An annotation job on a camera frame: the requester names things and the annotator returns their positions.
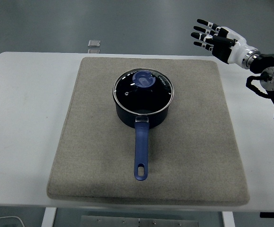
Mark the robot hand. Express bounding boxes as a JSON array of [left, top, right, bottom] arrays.
[[190, 18, 258, 66]]

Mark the glass pot lid blue knob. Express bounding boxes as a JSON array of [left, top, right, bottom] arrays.
[[112, 68, 175, 116]]

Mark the white table leg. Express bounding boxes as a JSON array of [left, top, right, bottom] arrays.
[[41, 207, 57, 227], [221, 211, 234, 227]]

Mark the grey-beige fabric mat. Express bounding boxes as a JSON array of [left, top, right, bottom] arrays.
[[46, 56, 250, 206]]

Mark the grey metal plate with screws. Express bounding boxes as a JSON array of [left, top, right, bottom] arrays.
[[80, 215, 200, 227]]

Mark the dark blue pot long handle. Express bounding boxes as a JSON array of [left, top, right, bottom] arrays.
[[114, 93, 171, 182]]

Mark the white cable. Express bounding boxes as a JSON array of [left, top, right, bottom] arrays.
[[0, 215, 25, 227]]

